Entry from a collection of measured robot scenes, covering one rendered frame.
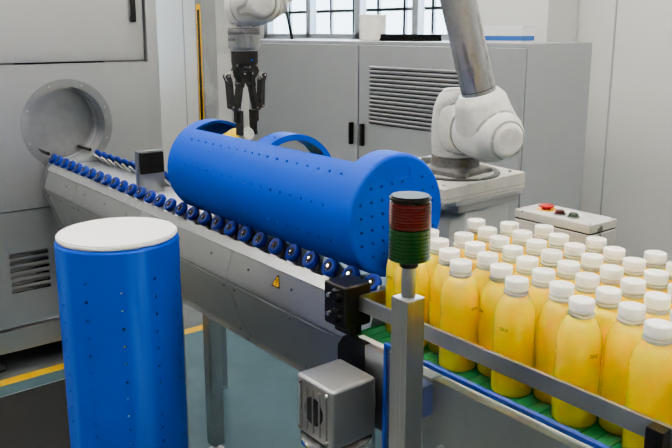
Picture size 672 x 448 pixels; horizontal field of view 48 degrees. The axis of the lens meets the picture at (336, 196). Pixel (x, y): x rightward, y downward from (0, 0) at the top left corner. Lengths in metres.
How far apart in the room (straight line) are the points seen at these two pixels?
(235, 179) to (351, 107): 2.25
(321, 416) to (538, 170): 2.31
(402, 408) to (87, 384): 0.87
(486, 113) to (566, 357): 1.10
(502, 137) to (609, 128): 2.52
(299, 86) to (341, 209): 2.94
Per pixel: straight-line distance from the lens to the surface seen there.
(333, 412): 1.43
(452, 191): 2.26
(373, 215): 1.65
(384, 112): 3.98
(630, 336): 1.21
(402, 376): 1.20
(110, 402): 1.86
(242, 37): 2.11
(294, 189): 1.77
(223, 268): 2.13
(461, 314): 1.36
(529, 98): 3.44
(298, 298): 1.84
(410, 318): 1.17
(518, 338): 1.29
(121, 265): 1.74
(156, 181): 2.81
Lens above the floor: 1.50
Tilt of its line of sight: 12 degrees down
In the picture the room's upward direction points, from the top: straight up
